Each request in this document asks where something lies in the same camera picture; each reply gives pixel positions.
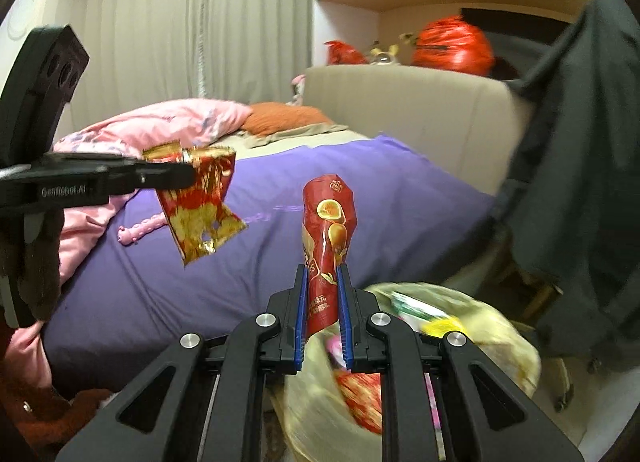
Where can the purple blanket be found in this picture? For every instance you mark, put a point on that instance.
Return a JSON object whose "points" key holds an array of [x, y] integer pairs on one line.
{"points": [[122, 305]]}

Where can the orange pillow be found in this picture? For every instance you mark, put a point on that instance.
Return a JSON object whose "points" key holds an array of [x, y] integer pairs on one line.
{"points": [[271, 117]]}

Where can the beige bed sheet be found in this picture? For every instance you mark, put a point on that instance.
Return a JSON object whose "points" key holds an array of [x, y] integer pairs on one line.
{"points": [[248, 145]]}

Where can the white yellow-eared toy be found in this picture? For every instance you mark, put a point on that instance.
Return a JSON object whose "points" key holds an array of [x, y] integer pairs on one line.
{"points": [[383, 56]]}

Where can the small red plastic bag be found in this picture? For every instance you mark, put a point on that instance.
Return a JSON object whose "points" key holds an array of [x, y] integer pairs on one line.
{"points": [[341, 53]]}

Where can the red gold paper cup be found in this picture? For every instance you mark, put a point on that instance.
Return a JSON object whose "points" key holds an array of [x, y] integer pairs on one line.
{"points": [[197, 216]]}

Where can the black jacket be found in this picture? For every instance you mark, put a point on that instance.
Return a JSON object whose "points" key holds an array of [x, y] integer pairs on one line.
{"points": [[571, 195]]}

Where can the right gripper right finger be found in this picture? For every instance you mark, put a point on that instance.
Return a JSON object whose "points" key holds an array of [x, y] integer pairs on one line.
{"points": [[439, 401]]}

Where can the pink plush toy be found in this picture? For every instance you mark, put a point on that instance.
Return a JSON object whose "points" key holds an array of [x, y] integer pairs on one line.
{"points": [[298, 84]]}

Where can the red quail egg pouch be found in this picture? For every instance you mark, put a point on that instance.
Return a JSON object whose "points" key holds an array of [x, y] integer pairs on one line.
{"points": [[329, 221]]}

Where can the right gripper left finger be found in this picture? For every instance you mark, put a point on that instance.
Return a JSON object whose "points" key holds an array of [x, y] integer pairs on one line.
{"points": [[201, 400]]}

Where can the grey curtain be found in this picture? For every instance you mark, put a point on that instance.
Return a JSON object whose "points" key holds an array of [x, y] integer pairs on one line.
{"points": [[146, 51]]}

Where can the beige trash bag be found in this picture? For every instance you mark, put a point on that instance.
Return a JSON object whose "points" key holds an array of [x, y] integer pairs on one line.
{"points": [[328, 413]]}

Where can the large red plastic bag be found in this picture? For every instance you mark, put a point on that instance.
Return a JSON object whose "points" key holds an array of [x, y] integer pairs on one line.
{"points": [[453, 44]]}

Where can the beige padded headboard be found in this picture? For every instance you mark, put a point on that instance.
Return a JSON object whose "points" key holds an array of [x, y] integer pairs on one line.
{"points": [[468, 126]]}

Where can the pink plastic spoon toy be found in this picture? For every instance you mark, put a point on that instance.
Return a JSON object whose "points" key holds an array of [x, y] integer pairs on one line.
{"points": [[129, 235]]}

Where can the pink floral duvet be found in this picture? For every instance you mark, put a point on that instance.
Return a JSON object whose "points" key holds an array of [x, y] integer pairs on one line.
{"points": [[193, 122]]}

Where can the left hand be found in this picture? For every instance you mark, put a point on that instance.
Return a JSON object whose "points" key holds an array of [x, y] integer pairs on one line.
{"points": [[35, 266]]}

